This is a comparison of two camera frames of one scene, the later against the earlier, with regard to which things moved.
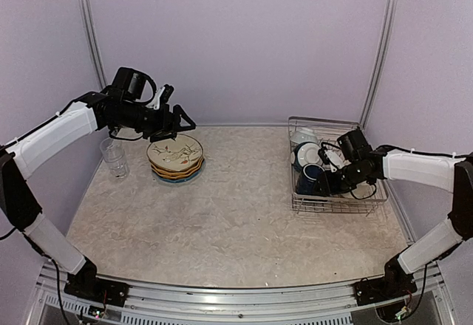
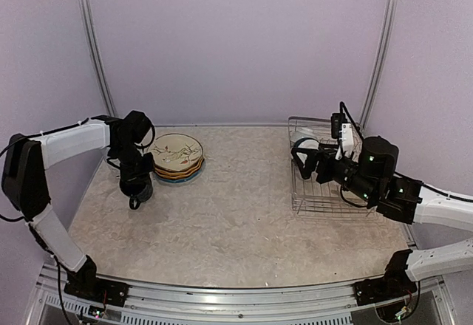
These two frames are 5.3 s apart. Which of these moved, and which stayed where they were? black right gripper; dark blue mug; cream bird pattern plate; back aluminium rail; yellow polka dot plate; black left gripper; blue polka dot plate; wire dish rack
Moved: black right gripper; black left gripper; dark blue mug
Stayed: back aluminium rail; cream bird pattern plate; blue polka dot plate; yellow polka dot plate; wire dish rack
